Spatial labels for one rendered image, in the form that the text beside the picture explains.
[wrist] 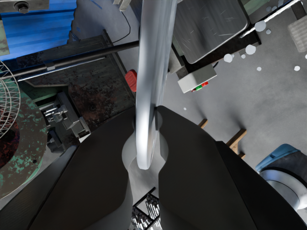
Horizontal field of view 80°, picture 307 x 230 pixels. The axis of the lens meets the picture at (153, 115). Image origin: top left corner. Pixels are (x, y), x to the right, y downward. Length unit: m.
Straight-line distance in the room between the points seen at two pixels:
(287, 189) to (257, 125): 0.83
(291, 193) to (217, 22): 0.41
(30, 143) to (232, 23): 1.40
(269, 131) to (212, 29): 1.03
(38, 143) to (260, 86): 1.47
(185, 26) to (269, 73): 0.85
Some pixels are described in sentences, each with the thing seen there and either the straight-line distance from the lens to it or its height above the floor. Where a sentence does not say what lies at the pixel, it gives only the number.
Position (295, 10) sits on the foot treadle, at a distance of 0.98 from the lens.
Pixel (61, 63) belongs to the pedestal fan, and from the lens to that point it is 1.20.
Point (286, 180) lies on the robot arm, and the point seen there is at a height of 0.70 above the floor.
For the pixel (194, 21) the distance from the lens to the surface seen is 0.40.
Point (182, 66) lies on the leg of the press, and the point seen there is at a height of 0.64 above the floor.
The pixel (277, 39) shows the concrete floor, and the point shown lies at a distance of 1.16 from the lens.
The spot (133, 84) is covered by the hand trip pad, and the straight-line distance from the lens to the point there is 0.64.
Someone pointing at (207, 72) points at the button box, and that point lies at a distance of 0.69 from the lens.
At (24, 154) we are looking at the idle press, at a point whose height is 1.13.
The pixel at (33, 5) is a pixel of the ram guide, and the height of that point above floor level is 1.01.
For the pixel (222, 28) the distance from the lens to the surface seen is 0.38.
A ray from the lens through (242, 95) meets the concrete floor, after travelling 1.30.
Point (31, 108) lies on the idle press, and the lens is 1.56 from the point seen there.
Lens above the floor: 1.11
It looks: 35 degrees down
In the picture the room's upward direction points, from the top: 120 degrees counter-clockwise
